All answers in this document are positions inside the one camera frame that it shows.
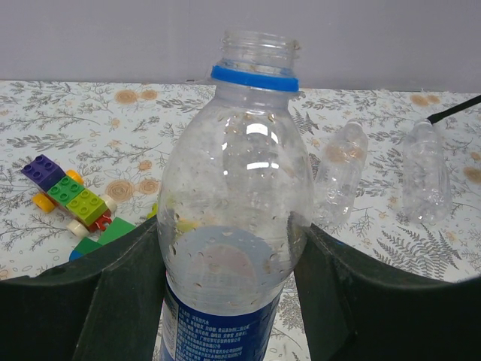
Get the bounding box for black music stand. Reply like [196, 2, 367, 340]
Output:
[427, 95, 481, 124]

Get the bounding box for green blue toy blocks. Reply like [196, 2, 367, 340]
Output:
[68, 217, 136, 261]

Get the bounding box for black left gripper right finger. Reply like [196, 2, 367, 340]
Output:
[295, 226, 480, 360]

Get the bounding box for clear empty plastic bottle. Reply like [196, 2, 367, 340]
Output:
[402, 120, 452, 223]
[313, 119, 368, 227]

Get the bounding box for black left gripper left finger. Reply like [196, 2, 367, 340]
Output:
[1, 219, 165, 360]

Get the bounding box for clear bottle blue label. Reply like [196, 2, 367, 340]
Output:
[156, 31, 313, 360]

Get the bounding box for toy block car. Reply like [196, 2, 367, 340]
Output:
[21, 154, 117, 238]

